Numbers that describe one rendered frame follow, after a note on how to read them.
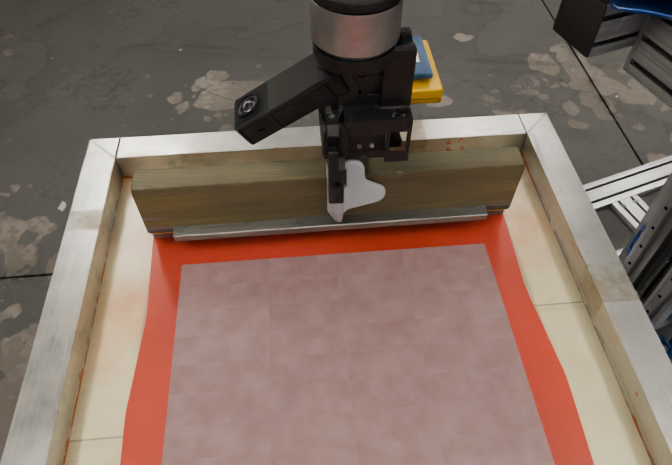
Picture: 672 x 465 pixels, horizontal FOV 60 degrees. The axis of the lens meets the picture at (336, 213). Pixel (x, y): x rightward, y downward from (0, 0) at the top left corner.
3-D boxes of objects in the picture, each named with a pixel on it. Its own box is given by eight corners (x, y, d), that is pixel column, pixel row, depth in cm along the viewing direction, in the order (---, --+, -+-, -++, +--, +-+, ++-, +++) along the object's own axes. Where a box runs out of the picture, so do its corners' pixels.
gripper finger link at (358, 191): (385, 235, 62) (389, 164, 56) (329, 239, 61) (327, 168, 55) (380, 216, 64) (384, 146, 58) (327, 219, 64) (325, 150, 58)
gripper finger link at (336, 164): (345, 212, 57) (345, 136, 51) (329, 213, 57) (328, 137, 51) (340, 183, 61) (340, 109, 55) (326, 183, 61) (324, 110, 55)
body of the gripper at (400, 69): (407, 168, 56) (422, 62, 47) (318, 173, 55) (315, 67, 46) (395, 116, 61) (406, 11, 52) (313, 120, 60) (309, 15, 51)
